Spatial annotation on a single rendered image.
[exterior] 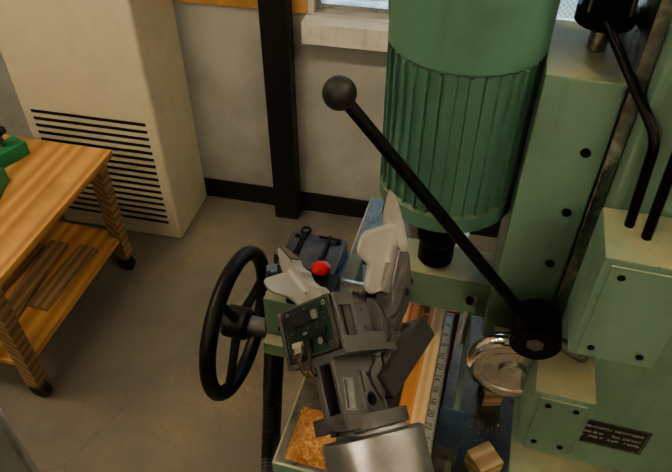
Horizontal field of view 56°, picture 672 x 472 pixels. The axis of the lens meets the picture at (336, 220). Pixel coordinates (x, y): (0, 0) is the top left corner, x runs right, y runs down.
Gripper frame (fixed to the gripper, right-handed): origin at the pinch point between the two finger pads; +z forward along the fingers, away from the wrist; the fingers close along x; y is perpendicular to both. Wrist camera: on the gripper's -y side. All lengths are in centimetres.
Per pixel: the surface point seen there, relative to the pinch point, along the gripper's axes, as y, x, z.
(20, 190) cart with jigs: -32, 141, 69
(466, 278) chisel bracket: -33.1, 5.2, -3.5
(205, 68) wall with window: -89, 113, 114
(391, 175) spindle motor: -15.7, 2.0, 8.5
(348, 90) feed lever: 1.9, -6.6, 10.7
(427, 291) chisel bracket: -32.2, 11.5, -3.5
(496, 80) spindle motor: -10.4, -16.3, 10.0
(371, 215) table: -52, 31, 19
